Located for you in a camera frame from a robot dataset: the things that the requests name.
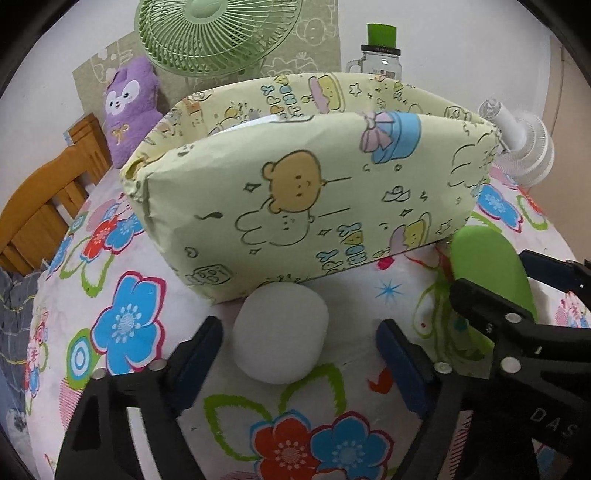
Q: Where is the white round earbuds case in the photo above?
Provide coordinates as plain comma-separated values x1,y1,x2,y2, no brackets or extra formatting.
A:
231,283,329,385

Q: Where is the green flat plastic object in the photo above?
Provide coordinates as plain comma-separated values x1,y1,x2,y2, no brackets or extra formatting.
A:
449,225,546,361

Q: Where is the white small fan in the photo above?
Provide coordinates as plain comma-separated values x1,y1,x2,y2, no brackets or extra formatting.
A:
478,98,555,188

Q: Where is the floral tablecloth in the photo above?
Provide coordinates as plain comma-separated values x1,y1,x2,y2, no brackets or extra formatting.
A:
25,156,591,480

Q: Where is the blue plaid cloth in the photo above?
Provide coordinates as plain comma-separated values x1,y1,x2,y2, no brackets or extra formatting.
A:
0,269,45,462

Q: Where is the wooden chair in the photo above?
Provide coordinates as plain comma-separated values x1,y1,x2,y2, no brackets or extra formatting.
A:
0,113,112,275

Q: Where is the glass jar with green lid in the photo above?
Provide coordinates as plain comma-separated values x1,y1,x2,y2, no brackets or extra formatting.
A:
345,23,402,80

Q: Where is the yellow cartoon storage box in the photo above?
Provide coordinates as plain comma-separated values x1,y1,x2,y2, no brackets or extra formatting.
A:
120,73,501,303

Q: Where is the purple plush rabbit toy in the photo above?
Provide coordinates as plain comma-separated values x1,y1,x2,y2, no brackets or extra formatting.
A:
104,57,162,169

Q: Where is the beige cartoon cardboard panel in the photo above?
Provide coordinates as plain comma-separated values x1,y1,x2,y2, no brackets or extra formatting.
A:
72,1,342,122

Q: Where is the green desk fan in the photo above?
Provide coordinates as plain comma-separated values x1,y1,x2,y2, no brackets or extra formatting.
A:
134,0,303,77

